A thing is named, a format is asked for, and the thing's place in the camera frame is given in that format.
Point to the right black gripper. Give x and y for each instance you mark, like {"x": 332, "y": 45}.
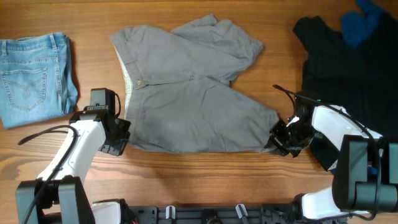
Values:
{"x": 280, "y": 138}

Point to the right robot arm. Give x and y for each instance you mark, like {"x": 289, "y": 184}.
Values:
{"x": 365, "y": 180}

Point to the folded light blue jeans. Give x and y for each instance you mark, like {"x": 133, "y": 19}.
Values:
{"x": 36, "y": 79}

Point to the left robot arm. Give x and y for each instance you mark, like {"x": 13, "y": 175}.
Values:
{"x": 58, "y": 195}

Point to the black garment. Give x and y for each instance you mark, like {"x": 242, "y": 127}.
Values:
{"x": 361, "y": 79}

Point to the grey shorts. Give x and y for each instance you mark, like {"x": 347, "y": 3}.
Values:
{"x": 179, "y": 97}

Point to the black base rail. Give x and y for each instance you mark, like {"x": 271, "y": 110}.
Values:
{"x": 217, "y": 214}

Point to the dark blue garment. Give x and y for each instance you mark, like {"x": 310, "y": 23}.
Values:
{"x": 356, "y": 27}

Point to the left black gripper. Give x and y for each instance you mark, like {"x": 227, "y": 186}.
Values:
{"x": 120, "y": 137}

